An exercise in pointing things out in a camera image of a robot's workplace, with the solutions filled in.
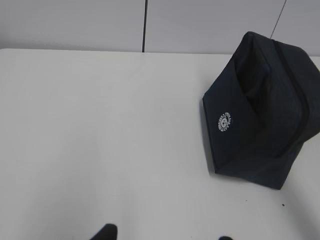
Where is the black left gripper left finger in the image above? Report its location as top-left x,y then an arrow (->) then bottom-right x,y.
91,218 -> 118,240

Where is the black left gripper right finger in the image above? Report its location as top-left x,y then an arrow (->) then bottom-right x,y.
218,236 -> 233,240

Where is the dark blue fabric lunch bag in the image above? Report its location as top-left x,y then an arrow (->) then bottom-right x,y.
202,31 -> 320,190

